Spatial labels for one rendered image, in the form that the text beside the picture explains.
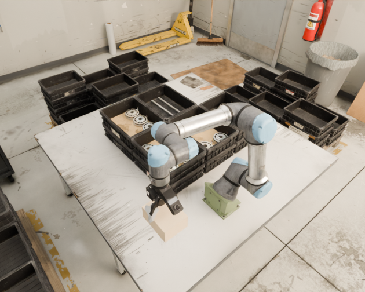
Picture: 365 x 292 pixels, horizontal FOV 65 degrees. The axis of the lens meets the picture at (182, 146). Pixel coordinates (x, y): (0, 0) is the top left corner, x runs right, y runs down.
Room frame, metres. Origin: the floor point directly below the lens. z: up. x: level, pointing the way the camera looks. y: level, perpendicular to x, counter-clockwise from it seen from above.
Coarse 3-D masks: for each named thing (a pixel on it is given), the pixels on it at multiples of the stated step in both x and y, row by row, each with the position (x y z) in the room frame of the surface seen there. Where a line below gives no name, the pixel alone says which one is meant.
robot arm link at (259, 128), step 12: (252, 108) 1.03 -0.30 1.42; (240, 120) 1.00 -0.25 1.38; (252, 120) 0.96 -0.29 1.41; (264, 120) 0.95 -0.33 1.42; (252, 132) 0.93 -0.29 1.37; (264, 132) 0.92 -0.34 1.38; (252, 144) 0.94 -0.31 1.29; (264, 144) 0.94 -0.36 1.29; (252, 156) 0.96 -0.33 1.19; (264, 156) 0.96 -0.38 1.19; (252, 168) 0.96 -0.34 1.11; (264, 168) 0.97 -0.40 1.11; (252, 180) 0.96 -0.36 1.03; (264, 180) 0.96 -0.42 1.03; (252, 192) 0.95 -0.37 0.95; (264, 192) 0.95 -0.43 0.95
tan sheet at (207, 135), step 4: (204, 132) 1.57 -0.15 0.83; (208, 132) 1.57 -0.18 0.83; (212, 132) 1.57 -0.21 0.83; (216, 132) 1.57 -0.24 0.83; (192, 136) 1.52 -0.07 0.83; (196, 136) 1.52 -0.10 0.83; (200, 136) 1.53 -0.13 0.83; (204, 136) 1.53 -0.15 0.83; (208, 136) 1.53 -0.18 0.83; (212, 136) 1.53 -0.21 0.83; (200, 140) 1.48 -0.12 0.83; (204, 140) 1.48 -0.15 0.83; (208, 140) 1.49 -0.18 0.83; (212, 140) 1.49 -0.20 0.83; (212, 144) 1.44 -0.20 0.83
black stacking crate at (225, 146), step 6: (198, 108) 1.75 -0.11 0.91; (186, 114) 1.67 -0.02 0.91; (192, 114) 1.72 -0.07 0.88; (198, 114) 1.74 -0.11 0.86; (174, 120) 1.60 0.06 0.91; (180, 120) 1.64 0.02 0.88; (222, 126) 1.57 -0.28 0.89; (228, 126) 1.53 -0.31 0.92; (222, 132) 1.56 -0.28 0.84; (228, 132) 1.52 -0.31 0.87; (234, 138) 1.45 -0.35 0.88; (222, 144) 1.39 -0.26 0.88; (228, 144) 1.43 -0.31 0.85; (234, 144) 1.46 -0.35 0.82; (216, 150) 1.34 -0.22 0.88; (222, 150) 1.39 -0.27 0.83; (210, 156) 1.31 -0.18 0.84
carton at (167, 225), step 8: (144, 208) 0.71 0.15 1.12; (160, 208) 0.71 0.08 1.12; (168, 208) 0.71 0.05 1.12; (144, 216) 0.71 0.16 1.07; (160, 216) 0.67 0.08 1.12; (168, 216) 0.67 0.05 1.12; (176, 216) 0.67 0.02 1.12; (184, 216) 0.67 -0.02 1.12; (152, 224) 0.66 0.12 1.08; (160, 224) 0.63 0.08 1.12; (168, 224) 0.63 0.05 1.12; (176, 224) 0.63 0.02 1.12; (184, 224) 0.66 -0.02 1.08; (160, 232) 0.62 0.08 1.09; (168, 232) 0.61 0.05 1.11; (176, 232) 0.63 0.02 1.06
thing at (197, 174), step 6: (138, 162) 1.32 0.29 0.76; (144, 168) 1.27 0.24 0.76; (198, 168) 1.23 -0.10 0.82; (192, 174) 1.19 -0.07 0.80; (198, 174) 1.25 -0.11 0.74; (180, 180) 1.13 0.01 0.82; (186, 180) 1.18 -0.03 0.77; (192, 180) 1.21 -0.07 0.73; (174, 186) 1.10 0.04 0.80; (180, 186) 1.13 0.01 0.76; (186, 186) 1.17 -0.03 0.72
